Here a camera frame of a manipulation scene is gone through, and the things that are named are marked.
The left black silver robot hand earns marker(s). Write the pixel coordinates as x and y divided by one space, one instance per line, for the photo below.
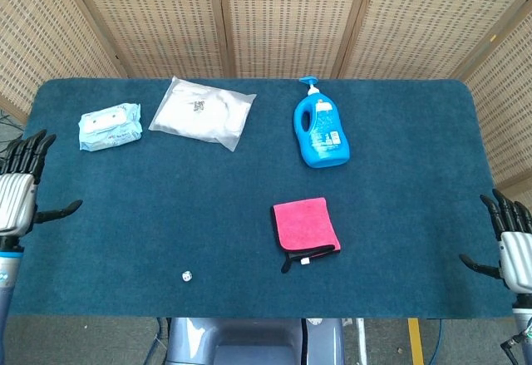
14 203

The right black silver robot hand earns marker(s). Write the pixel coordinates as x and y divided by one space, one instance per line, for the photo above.
517 261

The small white die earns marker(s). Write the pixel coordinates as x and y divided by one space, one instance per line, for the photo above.
187 276

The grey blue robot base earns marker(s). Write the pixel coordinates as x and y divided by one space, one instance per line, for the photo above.
249 342

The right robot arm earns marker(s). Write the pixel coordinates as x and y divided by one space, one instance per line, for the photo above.
523 336

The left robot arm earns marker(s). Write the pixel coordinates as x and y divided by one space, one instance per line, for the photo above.
8 282

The light blue wet wipes pack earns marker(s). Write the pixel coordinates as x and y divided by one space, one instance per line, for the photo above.
110 126

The yellow floor tape strip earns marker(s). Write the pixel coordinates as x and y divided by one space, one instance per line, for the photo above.
415 342

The woven bamboo screen panel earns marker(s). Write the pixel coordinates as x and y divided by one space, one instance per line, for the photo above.
37 36
158 16
291 16
511 111
436 20

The white table leg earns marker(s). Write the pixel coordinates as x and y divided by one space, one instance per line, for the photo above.
361 340

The white plastic bag package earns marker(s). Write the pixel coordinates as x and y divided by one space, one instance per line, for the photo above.
203 111

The pink folded cloth black trim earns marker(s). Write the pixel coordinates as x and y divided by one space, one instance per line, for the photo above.
305 228

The blue detergent pump bottle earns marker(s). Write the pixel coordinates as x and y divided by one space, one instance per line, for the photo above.
322 130

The dark teal table mat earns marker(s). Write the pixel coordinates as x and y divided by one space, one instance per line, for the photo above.
249 174

